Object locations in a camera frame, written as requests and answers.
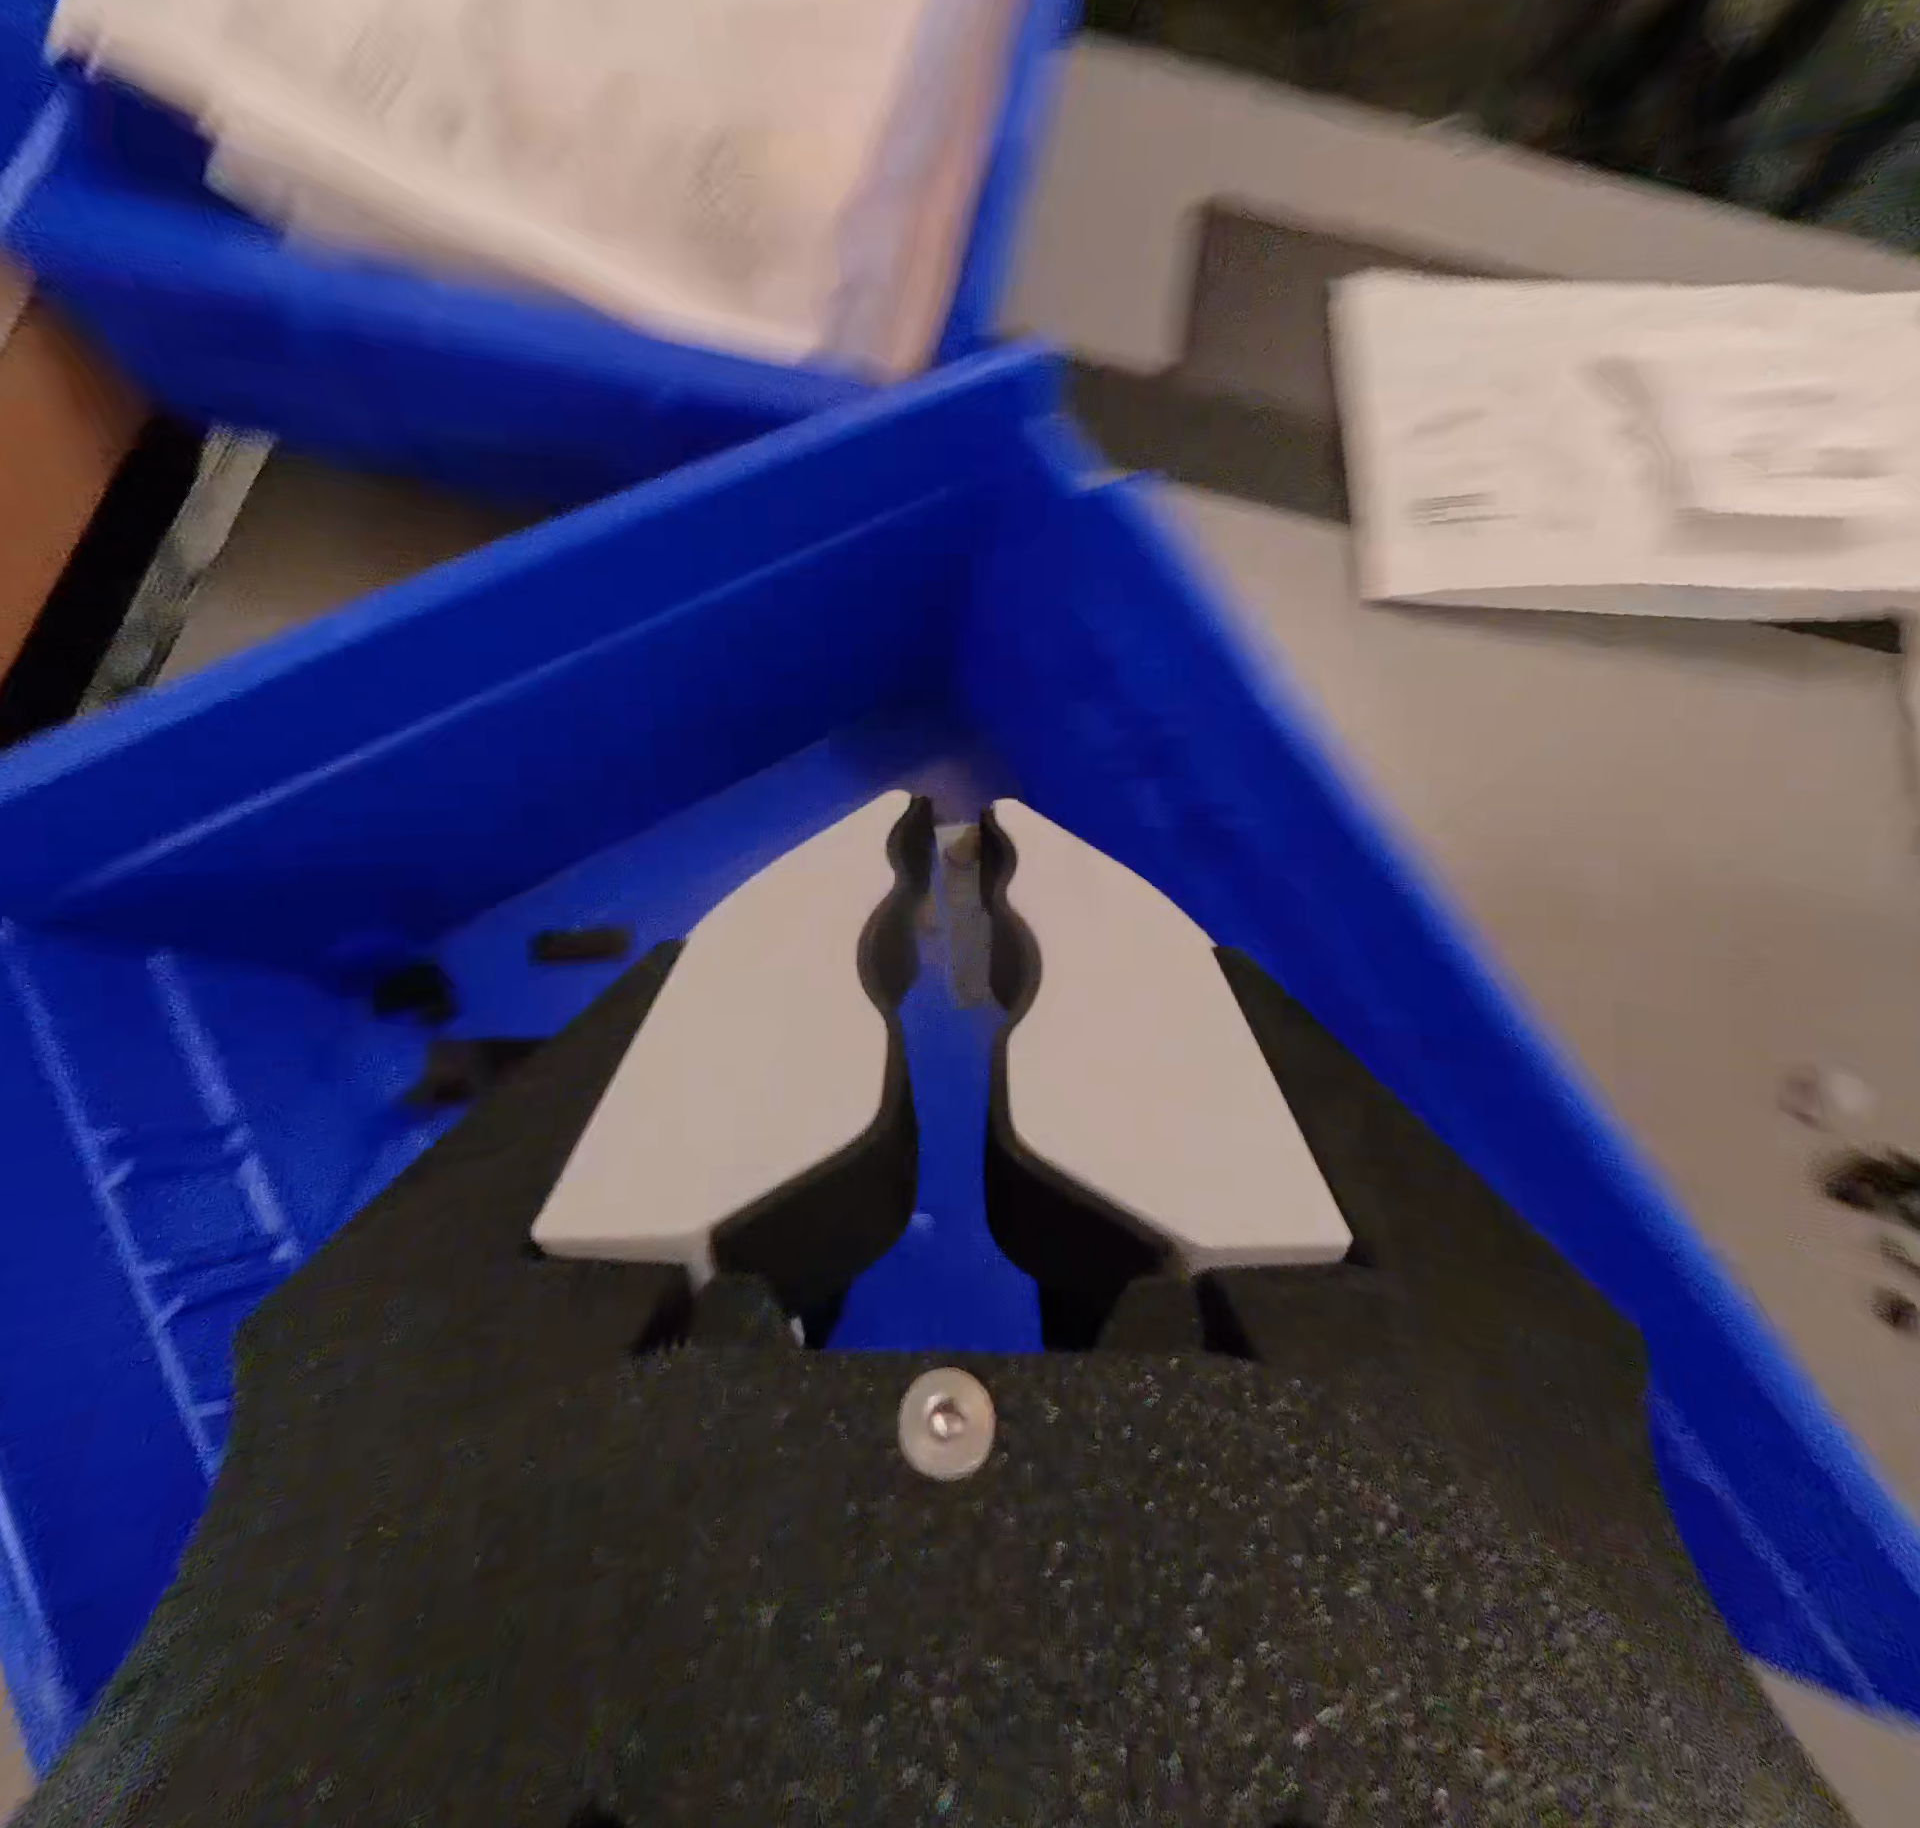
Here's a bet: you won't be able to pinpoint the white printed paper sheet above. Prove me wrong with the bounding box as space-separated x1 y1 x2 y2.
46 0 1047 377

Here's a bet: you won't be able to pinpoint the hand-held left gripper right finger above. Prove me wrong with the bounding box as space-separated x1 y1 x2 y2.
977 797 1354 1352

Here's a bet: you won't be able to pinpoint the grey desk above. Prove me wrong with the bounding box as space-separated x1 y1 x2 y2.
0 34 1920 1828

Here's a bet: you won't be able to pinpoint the small brick pieces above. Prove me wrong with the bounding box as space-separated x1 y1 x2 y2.
1776 1064 1920 1336

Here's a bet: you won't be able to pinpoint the blue plastic bin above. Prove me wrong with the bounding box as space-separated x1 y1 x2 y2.
0 0 1103 511
0 344 1920 1732

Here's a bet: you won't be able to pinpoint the white printed paper bag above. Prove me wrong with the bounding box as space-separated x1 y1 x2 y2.
1327 269 1920 627

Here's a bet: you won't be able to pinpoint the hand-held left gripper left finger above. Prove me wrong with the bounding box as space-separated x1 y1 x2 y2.
529 793 935 1350

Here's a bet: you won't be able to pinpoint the dark grey small brick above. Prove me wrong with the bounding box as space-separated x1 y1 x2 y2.
933 821 994 1012

